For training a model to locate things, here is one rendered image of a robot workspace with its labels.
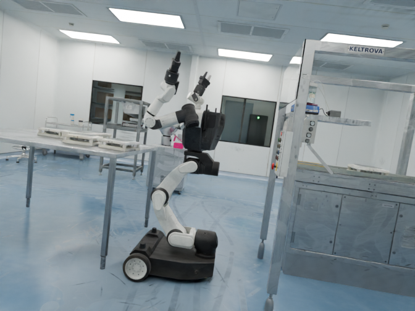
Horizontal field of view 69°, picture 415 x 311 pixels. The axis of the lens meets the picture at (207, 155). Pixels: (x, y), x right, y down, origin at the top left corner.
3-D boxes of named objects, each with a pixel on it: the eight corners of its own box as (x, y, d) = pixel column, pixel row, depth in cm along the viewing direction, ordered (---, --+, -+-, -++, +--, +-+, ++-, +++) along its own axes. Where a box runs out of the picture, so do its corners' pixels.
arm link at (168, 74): (169, 60, 193) (164, 78, 198) (183, 64, 196) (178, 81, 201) (168, 55, 204) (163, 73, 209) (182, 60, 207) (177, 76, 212)
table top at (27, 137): (-66, 132, 237) (-66, 128, 236) (32, 132, 345) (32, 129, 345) (116, 158, 220) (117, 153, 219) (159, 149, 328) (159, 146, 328)
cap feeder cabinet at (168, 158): (144, 190, 502) (149, 144, 495) (152, 184, 559) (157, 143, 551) (181, 195, 500) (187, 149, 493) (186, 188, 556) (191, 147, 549)
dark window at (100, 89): (88, 123, 784) (92, 79, 774) (88, 123, 786) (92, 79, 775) (138, 129, 780) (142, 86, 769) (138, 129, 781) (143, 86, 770)
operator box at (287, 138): (276, 176, 172) (283, 130, 169) (274, 172, 189) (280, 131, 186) (287, 178, 171) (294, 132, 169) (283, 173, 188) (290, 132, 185)
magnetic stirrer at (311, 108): (293, 112, 244) (295, 101, 243) (289, 113, 265) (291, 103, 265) (318, 115, 242) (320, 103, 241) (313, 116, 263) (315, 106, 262)
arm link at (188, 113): (181, 129, 215) (199, 123, 214) (178, 123, 206) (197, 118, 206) (177, 115, 219) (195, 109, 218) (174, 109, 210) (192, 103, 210)
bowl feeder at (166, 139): (153, 144, 511) (155, 122, 507) (157, 143, 546) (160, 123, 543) (181, 148, 509) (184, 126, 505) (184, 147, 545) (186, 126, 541)
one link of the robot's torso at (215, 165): (218, 175, 243) (221, 153, 241) (217, 178, 230) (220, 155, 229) (184, 170, 245) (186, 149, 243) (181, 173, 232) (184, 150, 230)
